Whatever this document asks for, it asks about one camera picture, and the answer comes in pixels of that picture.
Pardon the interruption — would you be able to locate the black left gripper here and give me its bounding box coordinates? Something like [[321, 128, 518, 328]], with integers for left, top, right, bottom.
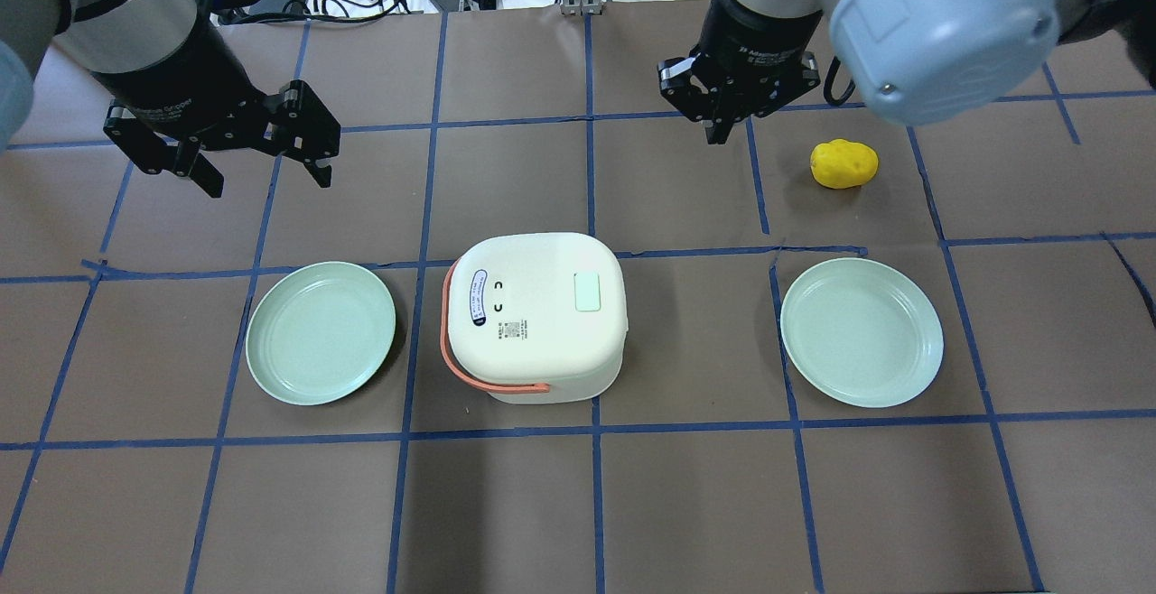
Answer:
[[88, 14, 341, 199]]

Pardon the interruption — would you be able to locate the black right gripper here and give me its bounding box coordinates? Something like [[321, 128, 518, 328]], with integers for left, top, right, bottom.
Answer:
[[657, 0, 822, 144]]

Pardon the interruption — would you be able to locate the white rice cooker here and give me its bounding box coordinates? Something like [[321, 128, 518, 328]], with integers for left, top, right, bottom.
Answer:
[[439, 232, 629, 404]]

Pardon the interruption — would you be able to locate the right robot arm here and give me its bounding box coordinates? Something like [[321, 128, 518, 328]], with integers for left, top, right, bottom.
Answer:
[[657, 0, 1153, 144]]

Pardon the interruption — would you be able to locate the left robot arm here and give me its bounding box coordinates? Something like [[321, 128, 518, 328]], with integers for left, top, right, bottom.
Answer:
[[1, 0, 341, 198]]

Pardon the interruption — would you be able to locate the yellow toy potato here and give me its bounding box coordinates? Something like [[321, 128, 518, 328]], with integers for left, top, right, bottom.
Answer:
[[809, 138, 881, 190]]

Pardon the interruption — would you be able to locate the green plate far from potato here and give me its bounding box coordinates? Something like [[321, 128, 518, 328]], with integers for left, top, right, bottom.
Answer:
[[245, 261, 397, 406]]

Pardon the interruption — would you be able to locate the green plate near potato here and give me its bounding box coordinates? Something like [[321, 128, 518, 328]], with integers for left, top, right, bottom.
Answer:
[[780, 257, 944, 409]]

